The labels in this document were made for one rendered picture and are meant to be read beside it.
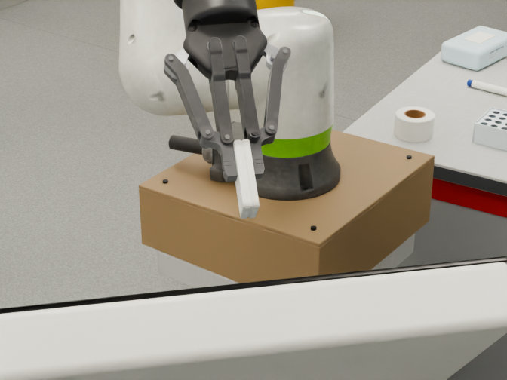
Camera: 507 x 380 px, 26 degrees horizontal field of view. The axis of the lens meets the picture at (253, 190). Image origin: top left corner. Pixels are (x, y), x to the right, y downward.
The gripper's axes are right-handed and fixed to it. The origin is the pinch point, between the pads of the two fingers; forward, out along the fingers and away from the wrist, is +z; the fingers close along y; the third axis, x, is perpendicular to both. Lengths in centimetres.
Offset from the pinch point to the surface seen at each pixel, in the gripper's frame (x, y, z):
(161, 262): 59, -4, -12
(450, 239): 81, 49, -19
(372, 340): -24.6, 2.8, 22.7
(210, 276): 54, 2, -8
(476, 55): 92, 66, -61
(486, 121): 73, 57, -37
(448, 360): -15.3, 10.9, 22.7
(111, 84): 275, 2, -157
